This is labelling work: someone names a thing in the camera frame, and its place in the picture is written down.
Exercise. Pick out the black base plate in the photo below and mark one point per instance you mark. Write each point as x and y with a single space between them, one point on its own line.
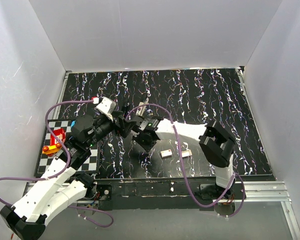
147 194

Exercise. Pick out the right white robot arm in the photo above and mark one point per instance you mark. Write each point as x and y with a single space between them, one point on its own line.
216 143

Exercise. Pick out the white staple box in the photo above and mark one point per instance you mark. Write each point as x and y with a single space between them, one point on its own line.
166 153

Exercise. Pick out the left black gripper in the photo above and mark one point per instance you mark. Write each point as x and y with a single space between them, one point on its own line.
124 125

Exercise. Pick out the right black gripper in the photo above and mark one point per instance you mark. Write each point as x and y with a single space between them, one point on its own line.
148 147

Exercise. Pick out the red toy house block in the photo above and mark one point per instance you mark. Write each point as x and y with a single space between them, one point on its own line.
60 134

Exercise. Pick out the orange toy car base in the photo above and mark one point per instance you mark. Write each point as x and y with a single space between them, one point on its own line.
51 149

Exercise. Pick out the staple box tray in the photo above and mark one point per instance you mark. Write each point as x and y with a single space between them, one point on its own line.
186 153

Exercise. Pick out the black white checkerboard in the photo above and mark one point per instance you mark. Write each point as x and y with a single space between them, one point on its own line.
90 166

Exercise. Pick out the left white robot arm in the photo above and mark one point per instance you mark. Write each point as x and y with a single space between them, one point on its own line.
30 215

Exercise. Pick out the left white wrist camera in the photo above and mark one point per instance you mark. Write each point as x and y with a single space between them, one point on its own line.
105 106

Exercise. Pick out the black stapler magazine part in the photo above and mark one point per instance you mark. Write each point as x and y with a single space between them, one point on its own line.
125 108

